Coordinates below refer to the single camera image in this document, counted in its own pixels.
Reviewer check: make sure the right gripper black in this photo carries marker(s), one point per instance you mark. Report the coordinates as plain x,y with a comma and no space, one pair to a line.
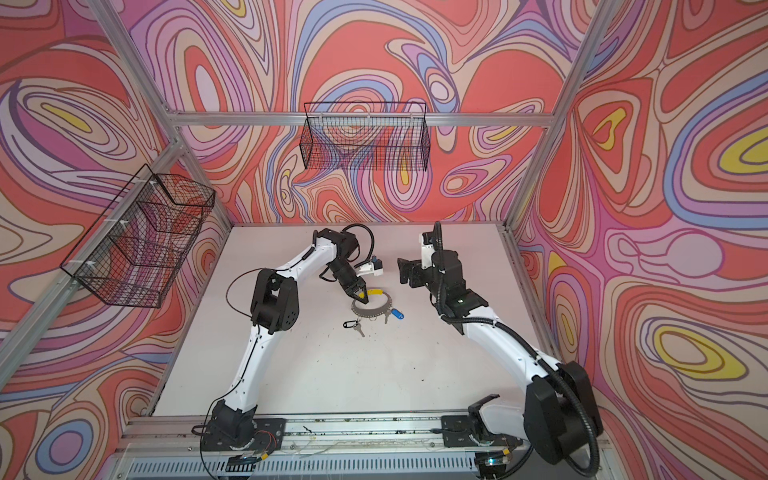
415,266

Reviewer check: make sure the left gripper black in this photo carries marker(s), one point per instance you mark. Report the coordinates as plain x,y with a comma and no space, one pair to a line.
355,291

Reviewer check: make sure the metal keyring disc yellow handle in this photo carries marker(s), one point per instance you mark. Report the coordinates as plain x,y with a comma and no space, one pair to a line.
380,304

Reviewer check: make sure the key with black tag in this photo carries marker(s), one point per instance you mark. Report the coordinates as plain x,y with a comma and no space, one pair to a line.
354,325

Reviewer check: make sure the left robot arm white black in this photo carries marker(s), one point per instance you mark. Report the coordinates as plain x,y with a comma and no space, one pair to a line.
348,254

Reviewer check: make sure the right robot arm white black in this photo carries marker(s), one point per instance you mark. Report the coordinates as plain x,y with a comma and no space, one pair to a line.
559,419

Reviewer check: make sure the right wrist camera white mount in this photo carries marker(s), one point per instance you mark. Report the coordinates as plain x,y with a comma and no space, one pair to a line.
427,249

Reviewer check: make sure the black wire basket back wall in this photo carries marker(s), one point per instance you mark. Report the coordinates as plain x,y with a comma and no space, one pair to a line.
365,136

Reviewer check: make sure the black wire basket wall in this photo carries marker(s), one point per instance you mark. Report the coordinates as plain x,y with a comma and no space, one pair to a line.
132,255
365,136

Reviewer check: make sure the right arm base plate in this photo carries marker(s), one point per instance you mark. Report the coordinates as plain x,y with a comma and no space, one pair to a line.
467,431

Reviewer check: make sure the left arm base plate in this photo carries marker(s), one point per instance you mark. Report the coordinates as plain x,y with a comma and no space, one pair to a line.
260,435

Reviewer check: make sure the black wire basket left wall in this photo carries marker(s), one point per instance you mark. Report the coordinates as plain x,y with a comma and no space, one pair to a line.
132,255

